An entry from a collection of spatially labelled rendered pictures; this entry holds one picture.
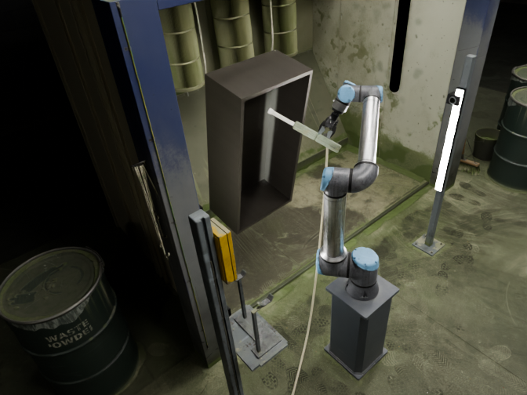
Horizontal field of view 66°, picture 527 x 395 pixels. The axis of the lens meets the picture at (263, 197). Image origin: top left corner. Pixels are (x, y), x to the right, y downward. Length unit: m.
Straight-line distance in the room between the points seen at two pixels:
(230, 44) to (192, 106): 0.70
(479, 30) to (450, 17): 0.27
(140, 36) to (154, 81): 0.18
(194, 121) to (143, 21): 2.43
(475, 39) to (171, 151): 2.79
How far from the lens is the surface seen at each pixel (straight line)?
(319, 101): 4.89
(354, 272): 2.34
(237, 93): 2.42
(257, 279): 3.38
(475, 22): 3.89
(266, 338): 2.11
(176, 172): 1.94
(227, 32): 3.80
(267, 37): 4.23
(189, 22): 3.55
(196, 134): 4.02
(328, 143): 2.43
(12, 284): 2.78
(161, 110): 1.80
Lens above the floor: 2.53
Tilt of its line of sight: 36 degrees down
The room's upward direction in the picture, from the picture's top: 5 degrees counter-clockwise
